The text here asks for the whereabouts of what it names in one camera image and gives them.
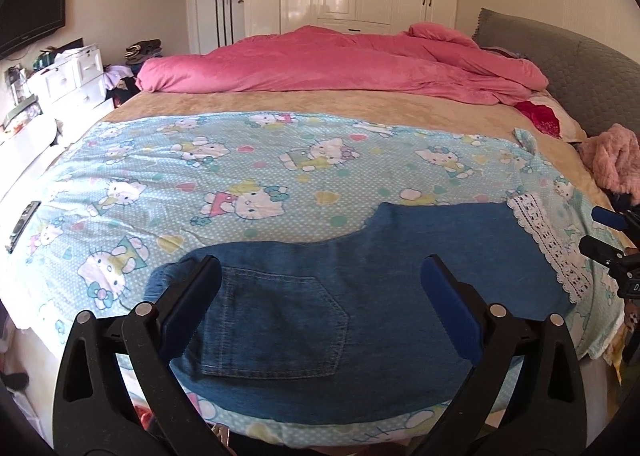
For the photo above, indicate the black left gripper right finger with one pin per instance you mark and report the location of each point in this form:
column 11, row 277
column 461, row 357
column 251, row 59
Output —
column 524, row 393

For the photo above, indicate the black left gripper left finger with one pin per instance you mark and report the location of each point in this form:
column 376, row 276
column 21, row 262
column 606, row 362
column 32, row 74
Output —
column 92, row 411

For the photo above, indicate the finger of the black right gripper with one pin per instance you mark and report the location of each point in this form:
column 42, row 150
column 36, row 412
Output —
column 600, row 252
column 615, row 220

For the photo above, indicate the blue denim pants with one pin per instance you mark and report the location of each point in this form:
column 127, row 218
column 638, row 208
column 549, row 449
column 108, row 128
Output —
column 341, row 331

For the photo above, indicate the white lace trim cloth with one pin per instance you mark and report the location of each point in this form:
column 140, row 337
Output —
column 556, row 227

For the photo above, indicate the pink fluffy garment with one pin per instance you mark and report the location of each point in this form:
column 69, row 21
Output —
column 612, row 157

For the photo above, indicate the beige plush blanket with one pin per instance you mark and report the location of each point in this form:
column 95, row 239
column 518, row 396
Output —
column 389, row 108

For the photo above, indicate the red patterned pillow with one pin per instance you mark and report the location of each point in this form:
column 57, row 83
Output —
column 542, row 117

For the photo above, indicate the grey quilted headboard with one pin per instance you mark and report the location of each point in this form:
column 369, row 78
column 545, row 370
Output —
column 597, row 85

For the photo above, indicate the black remote on bed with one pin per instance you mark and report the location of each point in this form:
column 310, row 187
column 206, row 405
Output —
column 21, row 223

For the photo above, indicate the pink duvet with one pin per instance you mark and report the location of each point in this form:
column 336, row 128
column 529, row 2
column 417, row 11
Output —
column 427, row 59

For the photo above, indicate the white drawer cabinet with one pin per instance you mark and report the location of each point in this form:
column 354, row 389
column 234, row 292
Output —
column 74, row 80

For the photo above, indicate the black wall television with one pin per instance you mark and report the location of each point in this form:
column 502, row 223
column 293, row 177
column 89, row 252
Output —
column 24, row 22

